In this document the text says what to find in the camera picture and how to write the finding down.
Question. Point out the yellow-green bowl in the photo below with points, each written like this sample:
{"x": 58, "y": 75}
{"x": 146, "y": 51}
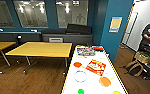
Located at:
{"x": 116, "y": 92}

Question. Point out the colourful printed game box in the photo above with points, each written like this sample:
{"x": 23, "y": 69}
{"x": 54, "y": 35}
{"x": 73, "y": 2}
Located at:
{"x": 86, "y": 51}

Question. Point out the dark bench sofa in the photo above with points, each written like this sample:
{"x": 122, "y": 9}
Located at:
{"x": 77, "y": 31}

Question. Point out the red round striker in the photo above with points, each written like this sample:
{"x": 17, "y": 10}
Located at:
{"x": 77, "y": 64}

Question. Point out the flat red packet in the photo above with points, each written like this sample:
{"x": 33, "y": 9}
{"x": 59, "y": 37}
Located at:
{"x": 98, "y": 48}

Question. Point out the clear bowl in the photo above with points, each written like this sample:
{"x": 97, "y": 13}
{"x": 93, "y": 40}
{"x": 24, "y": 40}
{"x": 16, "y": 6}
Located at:
{"x": 75, "y": 76}

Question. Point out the interior glass window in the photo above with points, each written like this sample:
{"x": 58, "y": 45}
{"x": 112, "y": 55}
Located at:
{"x": 1, "y": 13}
{"x": 31, "y": 13}
{"x": 72, "y": 13}

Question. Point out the white long table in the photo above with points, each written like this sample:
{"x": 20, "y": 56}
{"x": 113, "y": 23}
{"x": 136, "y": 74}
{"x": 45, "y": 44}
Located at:
{"x": 91, "y": 83}

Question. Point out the small white ledge device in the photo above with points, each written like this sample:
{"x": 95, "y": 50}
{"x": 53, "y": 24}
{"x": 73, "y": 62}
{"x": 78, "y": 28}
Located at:
{"x": 33, "y": 30}
{"x": 1, "y": 30}

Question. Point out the orange round striker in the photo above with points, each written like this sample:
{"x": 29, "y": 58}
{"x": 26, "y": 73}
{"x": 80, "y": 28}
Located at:
{"x": 105, "y": 81}

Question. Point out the small black round object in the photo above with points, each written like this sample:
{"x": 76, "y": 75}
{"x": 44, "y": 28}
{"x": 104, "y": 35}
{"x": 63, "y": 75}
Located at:
{"x": 19, "y": 37}

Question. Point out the tan backpack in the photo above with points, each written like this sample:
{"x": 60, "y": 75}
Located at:
{"x": 134, "y": 69}

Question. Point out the brown cardboard box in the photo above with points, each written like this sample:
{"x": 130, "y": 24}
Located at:
{"x": 144, "y": 57}

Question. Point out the yellow wall sign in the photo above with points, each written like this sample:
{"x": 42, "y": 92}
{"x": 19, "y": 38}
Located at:
{"x": 115, "y": 24}

